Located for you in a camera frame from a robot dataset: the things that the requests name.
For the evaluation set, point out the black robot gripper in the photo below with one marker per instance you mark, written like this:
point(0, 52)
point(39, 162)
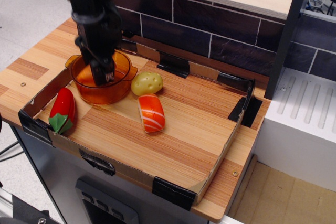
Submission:
point(99, 34)

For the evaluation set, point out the orange transparent plastic pot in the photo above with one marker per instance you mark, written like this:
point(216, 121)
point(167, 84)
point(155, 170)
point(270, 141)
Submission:
point(108, 93)

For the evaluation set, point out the orange toy carrot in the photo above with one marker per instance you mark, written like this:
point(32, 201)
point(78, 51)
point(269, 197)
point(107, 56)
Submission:
point(85, 76)

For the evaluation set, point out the cardboard fence with black tape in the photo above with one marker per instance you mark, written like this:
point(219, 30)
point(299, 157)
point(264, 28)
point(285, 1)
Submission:
point(197, 161)

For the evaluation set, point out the yellow toy potato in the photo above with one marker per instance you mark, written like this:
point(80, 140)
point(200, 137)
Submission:
point(146, 82)

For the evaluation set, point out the red toy pepper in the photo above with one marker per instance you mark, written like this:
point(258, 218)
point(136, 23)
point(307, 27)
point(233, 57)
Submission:
point(62, 114)

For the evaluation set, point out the salmon sushi toy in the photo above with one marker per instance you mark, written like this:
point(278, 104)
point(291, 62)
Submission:
point(151, 113)

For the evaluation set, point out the grey toy oven panel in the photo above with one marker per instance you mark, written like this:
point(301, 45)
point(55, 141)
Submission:
point(103, 208)

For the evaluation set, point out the white toy sink drainer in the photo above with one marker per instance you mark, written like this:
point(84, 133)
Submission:
point(297, 136)

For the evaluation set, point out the black metal bracket bottom left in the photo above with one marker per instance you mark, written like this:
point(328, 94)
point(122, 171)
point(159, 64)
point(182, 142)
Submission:
point(14, 210)

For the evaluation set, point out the dark grey shelf post right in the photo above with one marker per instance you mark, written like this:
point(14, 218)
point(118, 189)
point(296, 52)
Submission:
point(295, 11)

